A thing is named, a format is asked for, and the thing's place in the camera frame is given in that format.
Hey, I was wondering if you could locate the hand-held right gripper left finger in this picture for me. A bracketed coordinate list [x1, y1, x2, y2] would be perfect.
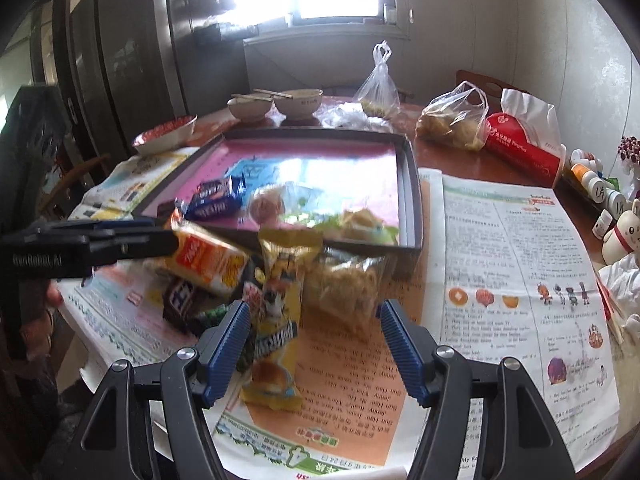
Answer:
[62, 300, 251, 480]

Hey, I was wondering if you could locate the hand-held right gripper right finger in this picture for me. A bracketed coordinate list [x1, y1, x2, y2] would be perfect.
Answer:
[377, 299, 576, 480]

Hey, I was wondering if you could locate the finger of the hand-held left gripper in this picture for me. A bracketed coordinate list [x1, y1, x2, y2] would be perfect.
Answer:
[85, 227, 180, 267]
[15, 216, 157, 239]

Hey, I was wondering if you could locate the green pea snack packet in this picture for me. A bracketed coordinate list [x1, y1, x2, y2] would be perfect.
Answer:
[192, 302, 261, 373]

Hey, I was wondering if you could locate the tall yellow bread packet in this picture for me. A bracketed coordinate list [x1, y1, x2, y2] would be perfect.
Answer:
[240, 227, 323, 411]

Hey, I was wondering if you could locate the dark brown chocolate bar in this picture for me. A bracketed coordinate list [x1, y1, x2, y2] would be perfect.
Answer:
[162, 277, 216, 336]

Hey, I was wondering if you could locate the orange snack packet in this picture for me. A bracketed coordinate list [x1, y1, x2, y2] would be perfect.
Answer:
[145, 210, 251, 297]

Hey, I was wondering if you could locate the blue snack packet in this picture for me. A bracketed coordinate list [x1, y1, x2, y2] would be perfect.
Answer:
[177, 175, 248, 221]

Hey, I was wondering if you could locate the clear packet of fluffy cake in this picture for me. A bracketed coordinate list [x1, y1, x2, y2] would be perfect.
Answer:
[302, 252, 396, 338]

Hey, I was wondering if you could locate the clear packet of brown pastry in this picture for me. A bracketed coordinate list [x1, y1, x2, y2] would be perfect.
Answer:
[247, 182, 311, 231]

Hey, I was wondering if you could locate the green yellow pastry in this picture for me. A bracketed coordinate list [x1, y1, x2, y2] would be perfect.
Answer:
[280, 200, 401, 248]

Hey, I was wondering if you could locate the shallow dark cardboard box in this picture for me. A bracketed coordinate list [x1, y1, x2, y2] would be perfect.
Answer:
[135, 127, 425, 281]

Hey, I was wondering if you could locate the person's left hand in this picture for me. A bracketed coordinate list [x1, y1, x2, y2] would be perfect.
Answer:
[42, 280, 66, 311]

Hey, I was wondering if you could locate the curved brown wooden chair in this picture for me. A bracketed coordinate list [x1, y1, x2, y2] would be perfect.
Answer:
[40, 154, 112, 216]

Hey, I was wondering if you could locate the orange page newspaper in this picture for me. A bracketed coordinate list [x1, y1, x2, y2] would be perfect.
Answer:
[210, 180, 441, 480]

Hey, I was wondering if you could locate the colourful picture newspaper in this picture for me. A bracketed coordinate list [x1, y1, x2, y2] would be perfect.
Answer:
[57, 147, 201, 396]

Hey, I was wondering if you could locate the red patterned bowl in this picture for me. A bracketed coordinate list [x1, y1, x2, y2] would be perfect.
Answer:
[132, 115, 198, 156]

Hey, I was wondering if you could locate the beige bowl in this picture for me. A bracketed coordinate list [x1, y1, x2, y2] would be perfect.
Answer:
[273, 89, 325, 121]
[227, 96, 275, 123]

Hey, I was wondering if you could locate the dark steel refrigerator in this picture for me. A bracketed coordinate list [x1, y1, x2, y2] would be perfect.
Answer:
[70, 0, 251, 161]

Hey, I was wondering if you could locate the crumpled white tissue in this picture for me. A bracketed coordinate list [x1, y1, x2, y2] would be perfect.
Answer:
[597, 255, 640, 331]

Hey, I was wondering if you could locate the plastic bag of yellow food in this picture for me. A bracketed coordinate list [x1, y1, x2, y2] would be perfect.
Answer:
[416, 81, 489, 152]

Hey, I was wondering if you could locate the red tissue pack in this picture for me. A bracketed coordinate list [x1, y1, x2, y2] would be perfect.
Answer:
[482, 88, 568, 188]

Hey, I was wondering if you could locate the flat crumpled plastic bag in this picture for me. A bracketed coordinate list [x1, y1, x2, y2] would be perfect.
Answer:
[317, 102, 383, 131]

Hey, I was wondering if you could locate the orange medicine bottle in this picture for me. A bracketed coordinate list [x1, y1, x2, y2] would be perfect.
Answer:
[564, 162, 601, 192]

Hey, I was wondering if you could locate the white rabbit figurine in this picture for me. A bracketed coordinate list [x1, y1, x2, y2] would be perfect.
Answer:
[600, 199, 640, 266]

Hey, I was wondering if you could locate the white bottle handwritten label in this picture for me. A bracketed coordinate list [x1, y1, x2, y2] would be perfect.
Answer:
[602, 192, 628, 218]
[585, 177, 613, 203]

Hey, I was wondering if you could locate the tied clear plastic bag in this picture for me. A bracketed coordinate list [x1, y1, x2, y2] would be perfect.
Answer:
[352, 41, 401, 116]

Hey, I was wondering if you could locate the dark wooden chair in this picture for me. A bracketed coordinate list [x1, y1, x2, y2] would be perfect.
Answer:
[455, 70, 531, 107]

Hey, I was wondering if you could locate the dark red flower ornament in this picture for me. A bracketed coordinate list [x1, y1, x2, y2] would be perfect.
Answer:
[618, 135, 640, 166]

